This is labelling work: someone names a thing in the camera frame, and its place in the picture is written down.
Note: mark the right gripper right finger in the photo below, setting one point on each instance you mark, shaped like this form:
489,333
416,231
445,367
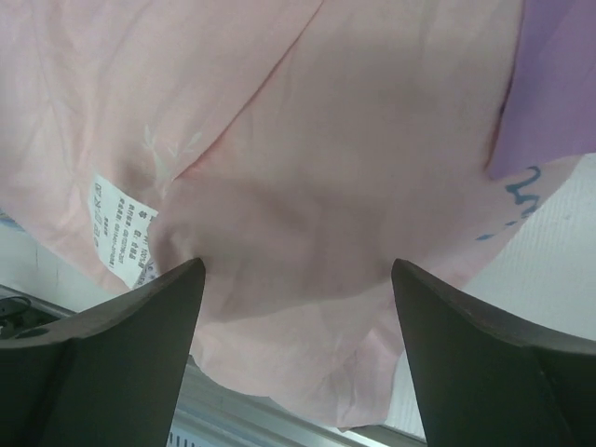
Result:
485,377

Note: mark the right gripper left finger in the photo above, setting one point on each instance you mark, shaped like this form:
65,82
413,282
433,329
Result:
108,376

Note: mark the pink Journey pillow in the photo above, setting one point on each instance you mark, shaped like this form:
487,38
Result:
297,147

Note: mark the purple Elsa pillowcase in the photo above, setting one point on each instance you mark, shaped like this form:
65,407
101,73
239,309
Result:
549,112

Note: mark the white pillow care label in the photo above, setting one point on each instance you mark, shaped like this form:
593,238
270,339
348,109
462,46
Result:
120,230

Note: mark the aluminium mounting rail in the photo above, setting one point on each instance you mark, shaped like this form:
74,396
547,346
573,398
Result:
207,415

